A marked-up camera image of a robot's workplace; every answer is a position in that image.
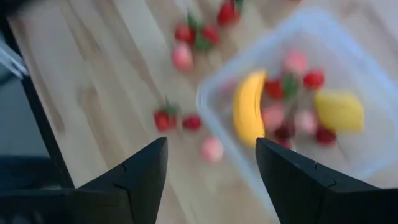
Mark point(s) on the red toy strawberry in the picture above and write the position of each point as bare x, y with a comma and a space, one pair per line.
211, 35
163, 121
274, 88
184, 33
228, 14

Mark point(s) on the red toy cherry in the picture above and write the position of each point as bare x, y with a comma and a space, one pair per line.
191, 122
326, 136
314, 80

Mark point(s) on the clear plastic container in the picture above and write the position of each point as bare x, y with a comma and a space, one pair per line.
357, 155

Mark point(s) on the yellow toy lemon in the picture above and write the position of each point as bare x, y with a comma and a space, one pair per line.
339, 110

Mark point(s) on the pink toy peach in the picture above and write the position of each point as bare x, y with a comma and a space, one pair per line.
273, 116
182, 57
306, 122
212, 150
294, 63

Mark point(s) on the yellow toy banana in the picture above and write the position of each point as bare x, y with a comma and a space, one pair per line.
248, 109

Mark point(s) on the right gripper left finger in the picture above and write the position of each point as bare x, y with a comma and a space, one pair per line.
124, 199

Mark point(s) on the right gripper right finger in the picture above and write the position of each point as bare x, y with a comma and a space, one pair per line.
311, 199

